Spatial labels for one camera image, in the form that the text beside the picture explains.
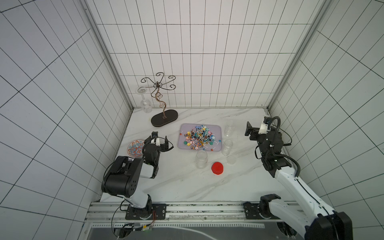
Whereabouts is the red jar lid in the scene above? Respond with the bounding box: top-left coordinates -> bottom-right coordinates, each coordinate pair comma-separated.
211,162 -> 224,175

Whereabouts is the patterned red blue bowl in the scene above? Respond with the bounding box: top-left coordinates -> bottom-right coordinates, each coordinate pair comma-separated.
127,140 -> 145,158

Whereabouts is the metal glass holder stand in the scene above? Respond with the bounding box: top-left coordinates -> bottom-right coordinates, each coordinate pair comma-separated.
140,71 -> 179,128

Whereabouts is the red lid candy jar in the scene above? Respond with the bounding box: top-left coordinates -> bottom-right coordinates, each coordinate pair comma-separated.
196,151 -> 208,169

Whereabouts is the hanging wine glass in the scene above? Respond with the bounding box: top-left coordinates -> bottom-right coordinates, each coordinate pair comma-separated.
136,87 -> 153,114

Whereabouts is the small clear jar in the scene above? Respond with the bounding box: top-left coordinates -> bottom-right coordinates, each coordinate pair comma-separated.
222,140 -> 234,156

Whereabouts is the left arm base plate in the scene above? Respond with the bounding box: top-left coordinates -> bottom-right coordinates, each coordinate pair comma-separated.
125,204 -> 167,221

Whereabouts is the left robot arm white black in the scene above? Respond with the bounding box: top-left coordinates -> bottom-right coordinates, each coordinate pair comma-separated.
101,132 -> 174,220

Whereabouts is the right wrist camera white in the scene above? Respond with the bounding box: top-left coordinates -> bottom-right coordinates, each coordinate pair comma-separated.
258,123 -> 271,135

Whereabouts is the lilac plastic tray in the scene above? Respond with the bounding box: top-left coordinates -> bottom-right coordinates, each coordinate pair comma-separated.
178,124 -> 223,152

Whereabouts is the aluminium mounting rail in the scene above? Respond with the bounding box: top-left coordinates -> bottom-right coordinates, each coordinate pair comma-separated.
85,202 -> 281,228

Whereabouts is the clear jar with colourful candies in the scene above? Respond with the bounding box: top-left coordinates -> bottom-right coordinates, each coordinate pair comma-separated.
224,120 -> 235,137

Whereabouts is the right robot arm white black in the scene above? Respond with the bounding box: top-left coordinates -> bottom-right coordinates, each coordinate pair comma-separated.
243,117 -> 354,240

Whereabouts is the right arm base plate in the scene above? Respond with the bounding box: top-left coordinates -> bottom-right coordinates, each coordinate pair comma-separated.
242,202 -> 280,220

